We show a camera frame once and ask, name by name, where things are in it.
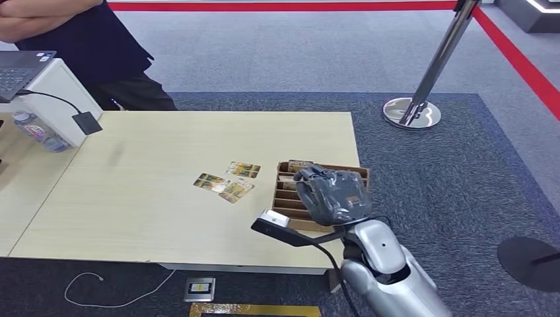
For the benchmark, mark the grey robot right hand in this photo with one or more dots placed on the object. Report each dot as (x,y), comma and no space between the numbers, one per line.
(334,197)

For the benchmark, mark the brown cardboard card holder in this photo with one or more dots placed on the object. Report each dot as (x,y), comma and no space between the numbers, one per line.
(286,203)

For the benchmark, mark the person's left forearm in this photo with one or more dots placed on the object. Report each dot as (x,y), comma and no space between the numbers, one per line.
(48,8)

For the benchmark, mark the person's right forearm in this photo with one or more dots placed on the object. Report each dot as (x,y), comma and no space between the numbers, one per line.
(22,28)

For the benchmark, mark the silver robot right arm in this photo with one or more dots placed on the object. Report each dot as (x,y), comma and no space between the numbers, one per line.
(393,275)

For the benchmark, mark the green yellow printed card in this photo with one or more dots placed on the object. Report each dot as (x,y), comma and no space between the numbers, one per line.
(236,191)
(243,169)
(208,181)

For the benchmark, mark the person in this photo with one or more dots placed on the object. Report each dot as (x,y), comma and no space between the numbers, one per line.
(96,52)

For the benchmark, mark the dark blue rug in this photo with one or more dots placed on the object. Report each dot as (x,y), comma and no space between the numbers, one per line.
(437,183)

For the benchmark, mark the metal floor socket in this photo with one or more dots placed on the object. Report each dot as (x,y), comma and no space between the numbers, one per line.
(199,289)

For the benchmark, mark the long red barrier belt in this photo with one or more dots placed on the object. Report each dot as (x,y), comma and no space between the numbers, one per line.
(284,6)

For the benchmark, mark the black round floor base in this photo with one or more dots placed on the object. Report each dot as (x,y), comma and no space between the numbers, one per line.
(525,262)

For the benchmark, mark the black flat adapter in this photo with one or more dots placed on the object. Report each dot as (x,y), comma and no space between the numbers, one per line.
(87,123)

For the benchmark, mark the grey lit platform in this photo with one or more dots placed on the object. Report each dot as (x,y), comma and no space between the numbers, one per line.
(525,15)

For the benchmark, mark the white box stand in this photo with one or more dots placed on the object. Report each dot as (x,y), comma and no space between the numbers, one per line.
(57,92)

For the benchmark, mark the clear plastic water bottle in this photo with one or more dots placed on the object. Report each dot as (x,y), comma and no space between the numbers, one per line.
(41,132)

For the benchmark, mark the dark grey laptop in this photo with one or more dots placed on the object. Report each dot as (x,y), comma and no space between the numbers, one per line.
(17,72)

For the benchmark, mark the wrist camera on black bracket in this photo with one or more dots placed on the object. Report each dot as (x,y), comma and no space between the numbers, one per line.
(284,232)

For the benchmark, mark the gold floor frame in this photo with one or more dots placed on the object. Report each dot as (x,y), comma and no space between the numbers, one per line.
(262,309)

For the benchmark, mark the chrome stanchion post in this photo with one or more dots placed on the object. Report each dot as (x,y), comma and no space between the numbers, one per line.
(433,65)

